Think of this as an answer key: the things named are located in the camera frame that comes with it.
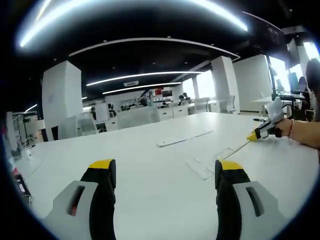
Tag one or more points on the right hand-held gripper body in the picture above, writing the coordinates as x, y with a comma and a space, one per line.
275, 111

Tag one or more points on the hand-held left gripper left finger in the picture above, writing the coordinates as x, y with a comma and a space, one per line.
63, 220

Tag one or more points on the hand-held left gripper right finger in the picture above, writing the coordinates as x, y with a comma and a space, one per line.
265, 225

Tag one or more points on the white socket holder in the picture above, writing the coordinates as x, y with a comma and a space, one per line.
200, 168

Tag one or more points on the person's right hand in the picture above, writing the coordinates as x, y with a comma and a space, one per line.
286, 127

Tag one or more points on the white office chair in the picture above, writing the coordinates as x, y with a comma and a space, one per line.
87, 127
231, 104
202, 105

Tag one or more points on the dark flat device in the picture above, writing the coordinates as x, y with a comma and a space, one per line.
22, 186

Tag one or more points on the narrow white pillar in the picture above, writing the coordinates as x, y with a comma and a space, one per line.
225, 85

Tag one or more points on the large dark hanging screen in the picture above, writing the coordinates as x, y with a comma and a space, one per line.
267, 40

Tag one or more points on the white charger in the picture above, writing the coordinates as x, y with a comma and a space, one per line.
28, 155

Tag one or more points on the white drawer cabinet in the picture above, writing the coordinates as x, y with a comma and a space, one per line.
165, 114
180, 111

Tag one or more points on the white partition panel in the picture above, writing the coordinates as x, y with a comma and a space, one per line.
102, 113

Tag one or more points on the wide white mesh chair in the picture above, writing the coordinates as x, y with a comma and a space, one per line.
137, 118

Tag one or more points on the wide white pillar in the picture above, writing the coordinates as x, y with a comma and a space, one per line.
62, 100

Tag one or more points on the straight ceiling light strip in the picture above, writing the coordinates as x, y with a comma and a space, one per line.
142, 87
145, 75

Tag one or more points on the ceiling air vent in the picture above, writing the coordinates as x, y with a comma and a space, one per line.
131, 83

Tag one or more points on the long curved ceiling light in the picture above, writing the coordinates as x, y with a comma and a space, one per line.
150, 2

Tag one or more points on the thin white plastic frame piece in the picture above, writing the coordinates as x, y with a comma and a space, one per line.
220, 154

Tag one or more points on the long white plastic rail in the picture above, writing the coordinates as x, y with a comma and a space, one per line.
182, 138

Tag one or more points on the wall television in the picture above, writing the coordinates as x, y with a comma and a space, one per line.
167, 93

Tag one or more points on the red wall sign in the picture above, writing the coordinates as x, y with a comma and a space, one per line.
158, 92

